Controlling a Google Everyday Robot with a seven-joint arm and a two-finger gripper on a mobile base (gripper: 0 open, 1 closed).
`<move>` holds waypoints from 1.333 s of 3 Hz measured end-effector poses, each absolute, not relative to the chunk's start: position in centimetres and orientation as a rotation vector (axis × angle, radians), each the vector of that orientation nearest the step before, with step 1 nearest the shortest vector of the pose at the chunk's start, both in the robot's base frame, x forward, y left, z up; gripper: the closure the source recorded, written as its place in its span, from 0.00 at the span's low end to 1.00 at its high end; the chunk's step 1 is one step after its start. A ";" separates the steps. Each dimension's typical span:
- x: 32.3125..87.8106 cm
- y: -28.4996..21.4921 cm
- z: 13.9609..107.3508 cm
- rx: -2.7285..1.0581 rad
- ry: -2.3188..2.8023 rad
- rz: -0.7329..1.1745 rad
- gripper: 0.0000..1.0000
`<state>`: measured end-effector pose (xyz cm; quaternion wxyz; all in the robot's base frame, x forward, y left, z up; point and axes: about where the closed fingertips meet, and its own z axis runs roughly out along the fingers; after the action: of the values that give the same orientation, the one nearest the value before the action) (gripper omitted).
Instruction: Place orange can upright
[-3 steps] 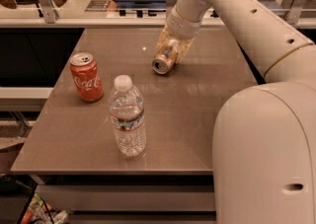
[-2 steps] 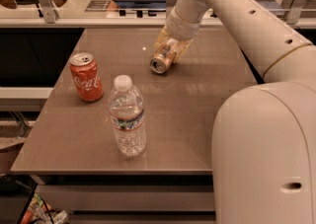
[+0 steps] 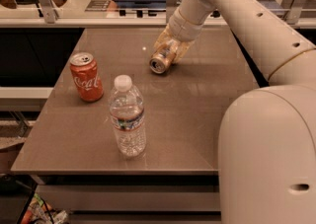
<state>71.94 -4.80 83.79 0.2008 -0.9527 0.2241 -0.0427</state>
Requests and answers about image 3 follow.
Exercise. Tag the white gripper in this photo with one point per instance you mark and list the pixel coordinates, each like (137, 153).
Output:
(186, 28)

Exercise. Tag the orange gold soda can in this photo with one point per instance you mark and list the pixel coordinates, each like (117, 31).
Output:
(161, 60)

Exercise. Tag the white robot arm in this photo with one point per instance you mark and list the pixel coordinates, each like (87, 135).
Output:
(266, 142)

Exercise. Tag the red Coca-Cola can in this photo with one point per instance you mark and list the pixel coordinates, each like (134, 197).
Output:
(85, 75)

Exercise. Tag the clear plastic water bottle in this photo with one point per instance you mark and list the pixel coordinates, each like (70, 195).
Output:
(127, 116)

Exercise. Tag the grey table drawer base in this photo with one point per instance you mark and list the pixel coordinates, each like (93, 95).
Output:
(154, 199)

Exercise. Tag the colourful clutter under table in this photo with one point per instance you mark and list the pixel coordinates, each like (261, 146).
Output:
(40, 212)

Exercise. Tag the left metal glass bracket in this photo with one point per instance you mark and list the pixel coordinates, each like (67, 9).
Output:
(49, 14)

